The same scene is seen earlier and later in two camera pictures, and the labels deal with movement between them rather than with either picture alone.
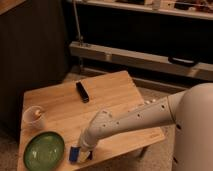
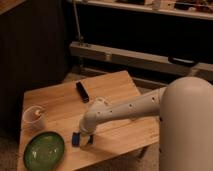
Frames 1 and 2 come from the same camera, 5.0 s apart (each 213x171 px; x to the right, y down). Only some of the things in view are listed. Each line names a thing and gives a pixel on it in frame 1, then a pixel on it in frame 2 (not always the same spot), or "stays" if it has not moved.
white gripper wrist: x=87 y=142 to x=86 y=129
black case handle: x=180 y=61 stays
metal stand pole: x=78 y=25 stays
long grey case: x=200 y=70 stays
